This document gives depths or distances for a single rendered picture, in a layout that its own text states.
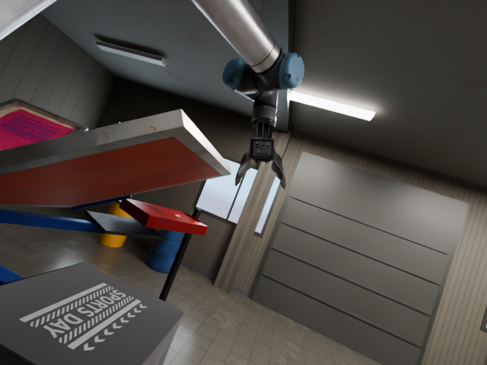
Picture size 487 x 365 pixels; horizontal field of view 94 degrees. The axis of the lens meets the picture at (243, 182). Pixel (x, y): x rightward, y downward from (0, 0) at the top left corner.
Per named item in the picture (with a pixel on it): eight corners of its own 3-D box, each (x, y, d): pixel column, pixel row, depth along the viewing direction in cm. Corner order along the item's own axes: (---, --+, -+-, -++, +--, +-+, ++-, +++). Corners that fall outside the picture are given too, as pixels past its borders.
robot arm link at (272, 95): (248, 75, 72) (265, 87, 78) (245, 108, 71) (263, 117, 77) (267, 65, 66) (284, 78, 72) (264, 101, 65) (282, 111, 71)
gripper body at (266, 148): (247, 157, 65) (250, 116, 66) (249, 164, 73) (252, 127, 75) (274, 158, 64) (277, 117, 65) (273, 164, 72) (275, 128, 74)
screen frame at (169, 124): (231, 174, 102) (230, 166, 102) (183, 126, 44) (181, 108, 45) (70, 207, 108) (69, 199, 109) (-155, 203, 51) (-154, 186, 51)
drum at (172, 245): (182, 269, 384) (200, 225, 391) (166, 277, 334) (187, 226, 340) (157, 256, 397) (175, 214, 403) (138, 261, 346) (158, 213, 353)
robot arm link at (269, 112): (253, 115, 75) (278, 116, 74) (252, 128, 75) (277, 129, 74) (251, 104, 68) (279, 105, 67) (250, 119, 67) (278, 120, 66)
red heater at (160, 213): (175, 220, 237) (180, 209, 238) (204, 237, 208) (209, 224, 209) (117, 208, 189) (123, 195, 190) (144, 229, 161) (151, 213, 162)
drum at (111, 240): (129, 245, 401) (145, 206, 407) (116, 250, 355) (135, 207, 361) (103, 235, 399) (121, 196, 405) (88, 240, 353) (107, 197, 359)
